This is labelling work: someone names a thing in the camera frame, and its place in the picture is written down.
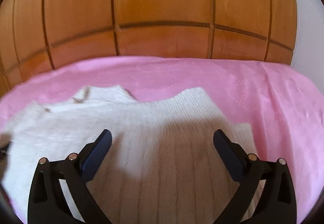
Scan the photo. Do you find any white knitted sweater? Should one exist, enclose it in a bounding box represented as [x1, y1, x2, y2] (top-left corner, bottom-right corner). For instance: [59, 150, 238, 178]
[1, 86, 256, 223]

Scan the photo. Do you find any pink bedspread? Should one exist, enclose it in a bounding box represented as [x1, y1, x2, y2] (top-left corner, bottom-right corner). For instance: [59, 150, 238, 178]
[1, 56, 323, 221]

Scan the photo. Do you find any wooden wardrobe wall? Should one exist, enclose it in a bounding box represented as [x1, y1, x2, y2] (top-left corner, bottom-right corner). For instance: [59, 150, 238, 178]
[1, 0, 297, 93]

